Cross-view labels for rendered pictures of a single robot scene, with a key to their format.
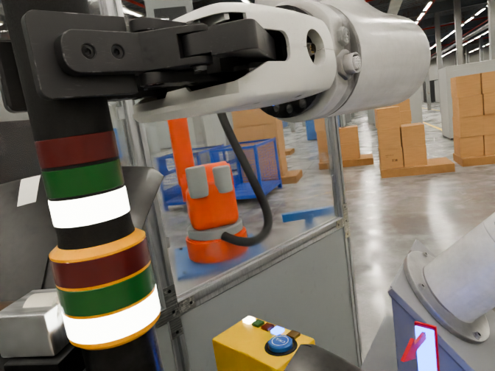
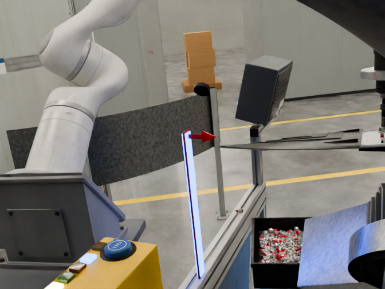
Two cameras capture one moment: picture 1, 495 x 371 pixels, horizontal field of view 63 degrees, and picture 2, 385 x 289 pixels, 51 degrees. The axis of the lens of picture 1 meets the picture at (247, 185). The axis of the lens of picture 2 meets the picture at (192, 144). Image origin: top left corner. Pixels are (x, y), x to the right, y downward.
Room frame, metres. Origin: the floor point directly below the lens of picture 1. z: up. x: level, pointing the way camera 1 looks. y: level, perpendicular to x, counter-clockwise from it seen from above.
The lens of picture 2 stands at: (0.69, 0.53, 1.39)
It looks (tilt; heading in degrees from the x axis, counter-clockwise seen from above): 17 degrees down; 249
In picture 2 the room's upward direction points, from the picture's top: 6 degrees counter-clockwise
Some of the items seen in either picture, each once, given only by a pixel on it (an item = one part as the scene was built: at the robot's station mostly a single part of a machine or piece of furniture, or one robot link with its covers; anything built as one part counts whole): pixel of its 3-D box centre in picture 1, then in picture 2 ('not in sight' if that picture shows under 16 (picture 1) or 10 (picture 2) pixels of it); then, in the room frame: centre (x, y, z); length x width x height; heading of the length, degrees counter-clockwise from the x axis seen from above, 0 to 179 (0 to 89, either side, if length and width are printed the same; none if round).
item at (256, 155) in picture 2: not in sight; (256, 155); (0.05, -0.55, 0.96); 0.03 x 0.03 x 0.20; 44
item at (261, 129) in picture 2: not in sight; (263, 123); (-0.03, -0.62, 1.04); 0.24 x 0.03 x 0.03; 44
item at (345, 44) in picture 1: (300, 62); not in sight; (0.30, -0.05, 1.49); 0.09 x 0.03 x 0.08; 44
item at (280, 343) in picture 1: (281, 344); (117, 249); (0.61, -0.02, 1.08); 0.04 x 0.04 x 0.02
